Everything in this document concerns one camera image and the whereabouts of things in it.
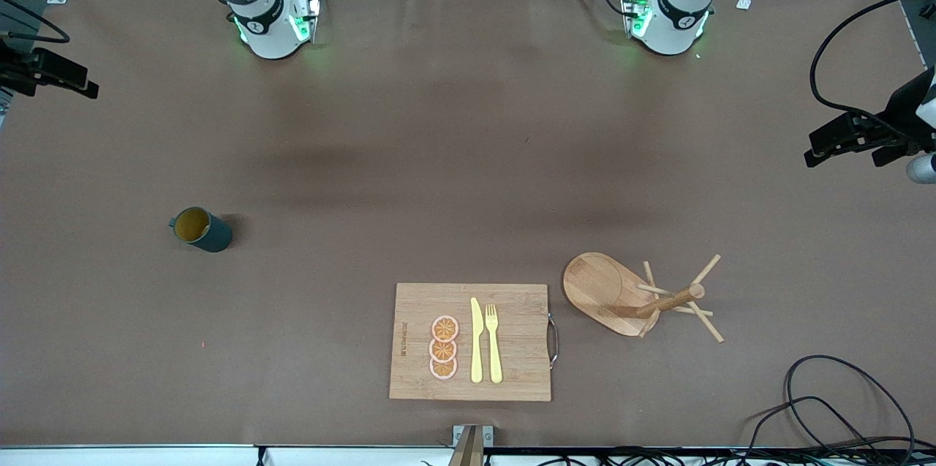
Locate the white table edge rail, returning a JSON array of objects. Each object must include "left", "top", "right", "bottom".
[{"left": 0, "top": 444, "right": 936, "bottom": 466}]

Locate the dark green ribbed cup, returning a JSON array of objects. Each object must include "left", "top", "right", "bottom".
[{"left": 169, "top": 206, "right": 233, "bottom": 253}]

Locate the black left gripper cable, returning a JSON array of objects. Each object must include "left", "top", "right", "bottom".
[{"left": 809, "top": 0, "right": 936, "bottom": 120}]

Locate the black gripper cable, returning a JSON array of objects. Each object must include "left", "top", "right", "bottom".
[
  {"left": 809, "top": 0, "right": 936, "bottom": 120},
  {"left": 0, "top": 0, "right": 72, "bottom": 44}
]

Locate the yellow plastic fork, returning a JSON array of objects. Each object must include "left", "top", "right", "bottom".
[{"left": 485, "top": 304, "right": 504, "bottom": 385}]

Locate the yellow plastic knife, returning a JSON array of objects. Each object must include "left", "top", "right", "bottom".
[{"left": 470, "top": 297, "right": 485, "bottom": 384}]

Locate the wooden mug tree stand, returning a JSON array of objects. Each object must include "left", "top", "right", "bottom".
[{"left": 563, "top": 252, "right": 725, "bottom": 344}]

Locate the bamboo cutting board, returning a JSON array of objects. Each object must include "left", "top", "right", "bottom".
[{"left": 389, "top": 283, "right": 560, "bottom": 402}]

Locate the metal bracket with wooden strip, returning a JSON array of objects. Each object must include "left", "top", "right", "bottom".
[{"left": 449, "top": 424, "right": 494, "bottom": 466}]

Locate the black looped cable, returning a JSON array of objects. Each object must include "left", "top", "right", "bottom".
[
  {"left": 785, "top": 355, "right": 916, "bottom": 454},
  {"left": 742, "top": 397, "right": 886, "bottom": 456}
]

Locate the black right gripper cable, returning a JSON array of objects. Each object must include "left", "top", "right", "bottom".
[{"left": 0, "top": 0, "right": 72, "bottom": 44}]

